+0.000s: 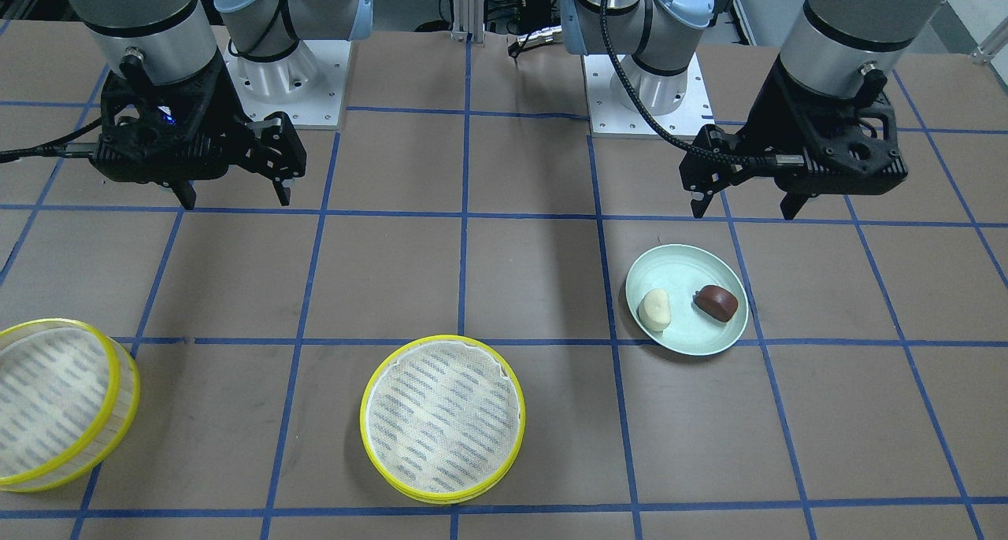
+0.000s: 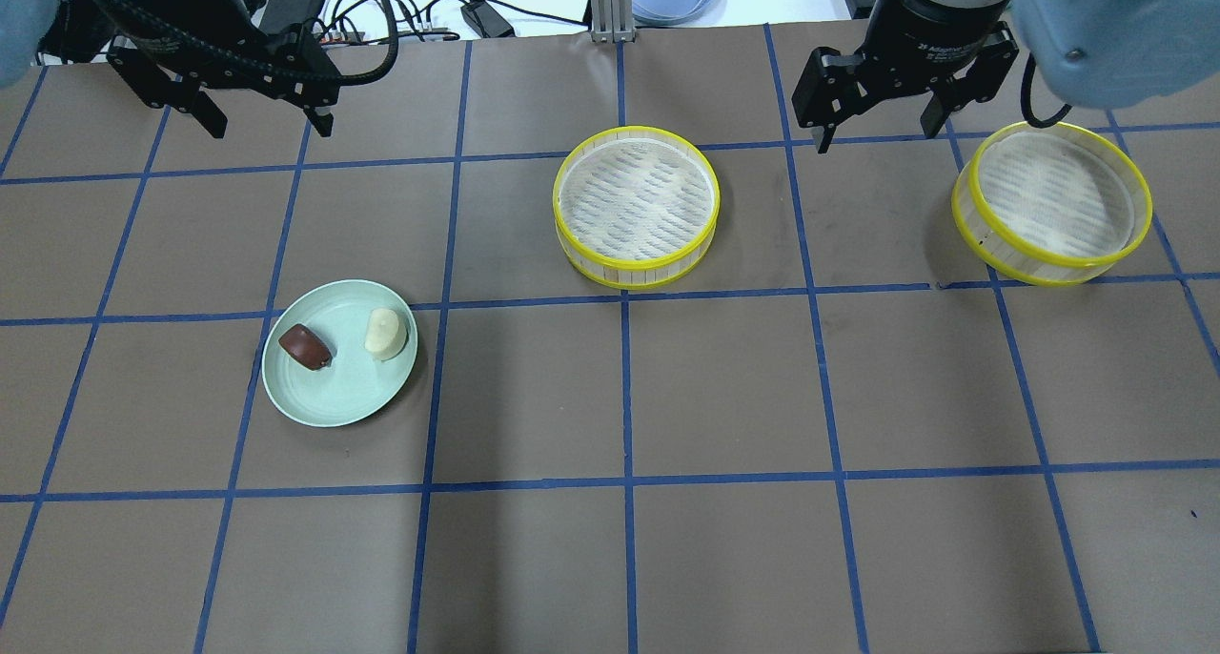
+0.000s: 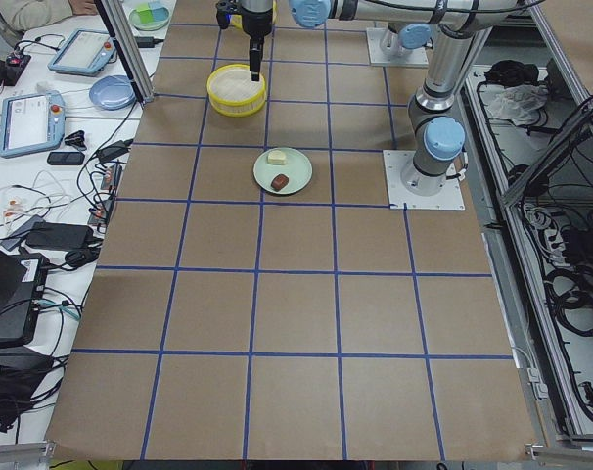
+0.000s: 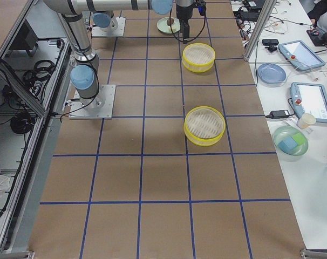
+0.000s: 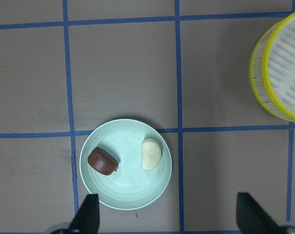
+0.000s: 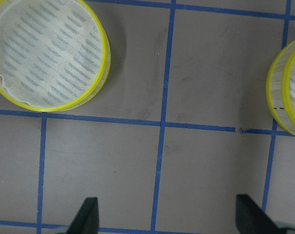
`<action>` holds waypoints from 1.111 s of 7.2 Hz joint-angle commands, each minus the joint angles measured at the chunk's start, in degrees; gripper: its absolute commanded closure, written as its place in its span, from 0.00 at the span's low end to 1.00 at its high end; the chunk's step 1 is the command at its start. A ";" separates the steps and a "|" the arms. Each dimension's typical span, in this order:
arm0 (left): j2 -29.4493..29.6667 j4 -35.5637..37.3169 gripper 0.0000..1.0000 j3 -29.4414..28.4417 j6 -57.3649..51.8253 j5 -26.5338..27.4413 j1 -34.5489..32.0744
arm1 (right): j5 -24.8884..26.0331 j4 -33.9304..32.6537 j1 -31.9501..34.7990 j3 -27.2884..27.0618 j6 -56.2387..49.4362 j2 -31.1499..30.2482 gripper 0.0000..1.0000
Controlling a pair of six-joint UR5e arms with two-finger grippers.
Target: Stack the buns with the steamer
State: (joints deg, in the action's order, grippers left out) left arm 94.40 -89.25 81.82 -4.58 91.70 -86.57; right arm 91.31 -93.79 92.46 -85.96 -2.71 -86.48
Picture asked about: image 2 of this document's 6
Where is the yellow steamer basket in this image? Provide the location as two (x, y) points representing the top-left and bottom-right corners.
(551, 124), (721, 292)
(950, 121), (1154, 286)

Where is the brown bun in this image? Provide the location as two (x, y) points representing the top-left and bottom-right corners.
(277, 323), (333, 371)

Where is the white bun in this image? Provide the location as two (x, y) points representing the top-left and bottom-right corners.
(364, 307), (409, 361)

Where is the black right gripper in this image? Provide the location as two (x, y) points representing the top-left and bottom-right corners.
(792, 21), (1020, 154)

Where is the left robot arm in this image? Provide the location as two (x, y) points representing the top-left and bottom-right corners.
(2, 0), (339, 138)

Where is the aluminium frame post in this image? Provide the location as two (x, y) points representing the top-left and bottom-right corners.
(589, 0), (637, 43)

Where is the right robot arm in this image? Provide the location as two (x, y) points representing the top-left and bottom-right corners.
(791, 0), (1219, 153)

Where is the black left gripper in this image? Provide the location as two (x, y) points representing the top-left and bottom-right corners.
(105, 4), (342, 140)

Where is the mint green plate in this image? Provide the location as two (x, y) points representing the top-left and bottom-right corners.
(261, 279), (418, 428)

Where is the black power adapter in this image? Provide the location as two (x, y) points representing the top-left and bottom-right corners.
(460, 1), (516, 40)

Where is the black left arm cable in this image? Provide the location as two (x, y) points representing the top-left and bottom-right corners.
(57, 0), (399, 88)

